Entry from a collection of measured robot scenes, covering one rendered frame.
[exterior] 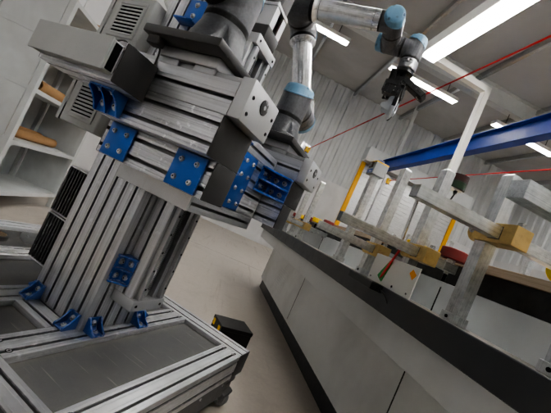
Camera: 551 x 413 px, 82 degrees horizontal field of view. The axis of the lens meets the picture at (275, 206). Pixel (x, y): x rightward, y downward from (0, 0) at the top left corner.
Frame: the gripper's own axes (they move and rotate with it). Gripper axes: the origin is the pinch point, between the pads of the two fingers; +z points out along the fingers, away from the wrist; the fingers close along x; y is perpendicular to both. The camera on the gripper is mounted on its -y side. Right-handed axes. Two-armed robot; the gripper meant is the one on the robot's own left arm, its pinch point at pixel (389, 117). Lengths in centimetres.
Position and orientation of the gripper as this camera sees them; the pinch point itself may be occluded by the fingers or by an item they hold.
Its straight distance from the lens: 140.1
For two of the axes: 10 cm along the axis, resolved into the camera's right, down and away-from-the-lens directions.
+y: -8.4, -3.7, 3.9
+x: -3.4, -1.9, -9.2
